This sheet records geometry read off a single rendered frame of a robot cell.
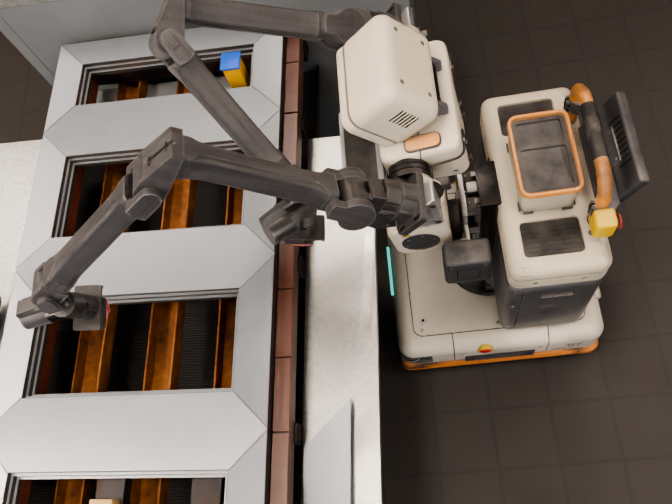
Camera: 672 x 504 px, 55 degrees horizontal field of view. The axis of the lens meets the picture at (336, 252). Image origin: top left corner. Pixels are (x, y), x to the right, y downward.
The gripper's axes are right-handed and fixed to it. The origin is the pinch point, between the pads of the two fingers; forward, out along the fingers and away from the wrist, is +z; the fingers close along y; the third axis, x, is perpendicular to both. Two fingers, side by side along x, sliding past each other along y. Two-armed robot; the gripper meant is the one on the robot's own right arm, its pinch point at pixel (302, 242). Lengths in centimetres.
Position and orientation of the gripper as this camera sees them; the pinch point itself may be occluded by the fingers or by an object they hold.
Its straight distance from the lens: 162.9
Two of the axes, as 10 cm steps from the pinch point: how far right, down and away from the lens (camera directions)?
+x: -0.2, -9.2, 3.9
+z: -0.7, 3.9, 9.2
